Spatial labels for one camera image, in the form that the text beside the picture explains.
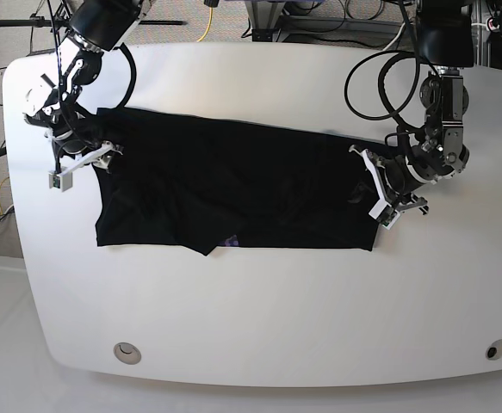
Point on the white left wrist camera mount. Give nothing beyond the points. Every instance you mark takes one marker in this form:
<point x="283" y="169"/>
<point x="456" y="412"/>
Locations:
<point x="389" y="181"/>

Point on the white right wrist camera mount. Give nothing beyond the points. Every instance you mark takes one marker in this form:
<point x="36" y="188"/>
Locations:
<point x="61" y="177"/>

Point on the black T-shirt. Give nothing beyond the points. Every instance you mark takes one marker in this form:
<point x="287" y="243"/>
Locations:
<point x="203" y="183"/>

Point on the grey metal frame base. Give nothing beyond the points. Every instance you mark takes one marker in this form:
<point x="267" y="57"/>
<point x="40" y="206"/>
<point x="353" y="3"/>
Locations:
<point x="268" y="18"/>

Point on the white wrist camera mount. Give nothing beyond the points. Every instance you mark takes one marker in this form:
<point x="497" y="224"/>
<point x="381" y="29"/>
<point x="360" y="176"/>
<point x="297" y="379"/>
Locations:
<point x="61" y="177"/>
<point x="389" y="181"/>

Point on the black tripod stand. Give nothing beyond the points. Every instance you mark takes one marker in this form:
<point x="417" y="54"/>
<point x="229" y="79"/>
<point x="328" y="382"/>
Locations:
<point x="44" y="16"/>

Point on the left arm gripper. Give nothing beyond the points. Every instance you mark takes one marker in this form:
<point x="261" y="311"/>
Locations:
<point x="410" y="167"/>

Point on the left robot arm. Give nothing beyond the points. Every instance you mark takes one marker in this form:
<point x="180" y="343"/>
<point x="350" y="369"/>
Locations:
<point x="442" y="46"/>

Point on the empty silver grommet hole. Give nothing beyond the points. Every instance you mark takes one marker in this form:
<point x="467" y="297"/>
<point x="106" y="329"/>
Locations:
<point x="127" y="353"/>

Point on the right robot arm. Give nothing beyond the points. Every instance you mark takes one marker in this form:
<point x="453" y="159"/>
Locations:
<point x="96" y="27"/>

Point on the grommet hole with dark plug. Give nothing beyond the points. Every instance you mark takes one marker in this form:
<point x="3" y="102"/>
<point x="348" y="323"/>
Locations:
<point x="494" y="351"/>

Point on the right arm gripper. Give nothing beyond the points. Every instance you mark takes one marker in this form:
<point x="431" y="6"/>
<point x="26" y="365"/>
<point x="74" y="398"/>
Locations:
<point x="89" y="134"/>

